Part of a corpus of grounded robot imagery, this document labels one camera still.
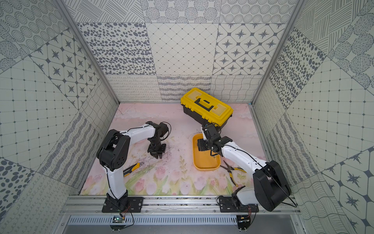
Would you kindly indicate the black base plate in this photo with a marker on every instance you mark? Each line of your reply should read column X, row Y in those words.
column 130, row 204
column 232, row 205

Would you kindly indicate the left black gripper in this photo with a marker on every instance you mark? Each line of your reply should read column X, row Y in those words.
column 156, row 147

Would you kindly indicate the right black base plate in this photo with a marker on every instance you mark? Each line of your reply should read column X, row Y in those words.
column 232, row 205

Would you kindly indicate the aluminium mounting rail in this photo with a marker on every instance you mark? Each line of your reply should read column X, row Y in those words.
column 151, row 205

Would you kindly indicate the yellow plastic storage tray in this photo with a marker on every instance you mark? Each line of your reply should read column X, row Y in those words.
column 202, row 160

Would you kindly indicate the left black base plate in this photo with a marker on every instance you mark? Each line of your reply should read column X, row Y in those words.
column 130, row 204

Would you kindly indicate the white slotted cable duct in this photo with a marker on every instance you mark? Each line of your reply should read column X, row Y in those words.
column 154, row 219

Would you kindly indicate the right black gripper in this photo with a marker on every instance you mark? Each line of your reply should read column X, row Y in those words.
column 200, row 145

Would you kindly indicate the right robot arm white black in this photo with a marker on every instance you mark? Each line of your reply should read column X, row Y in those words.
column 270, row 187

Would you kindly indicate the yellow black toolbox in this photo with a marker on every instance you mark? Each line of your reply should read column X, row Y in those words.
column 205, row 108

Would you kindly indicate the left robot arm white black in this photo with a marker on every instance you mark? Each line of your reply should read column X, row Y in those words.
column 113, row 151

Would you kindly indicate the yellow handled pliers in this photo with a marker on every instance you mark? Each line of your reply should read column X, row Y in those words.
column 230, row 170

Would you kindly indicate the yellow black utility knife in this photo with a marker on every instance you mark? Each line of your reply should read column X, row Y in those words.
column 131, row 169

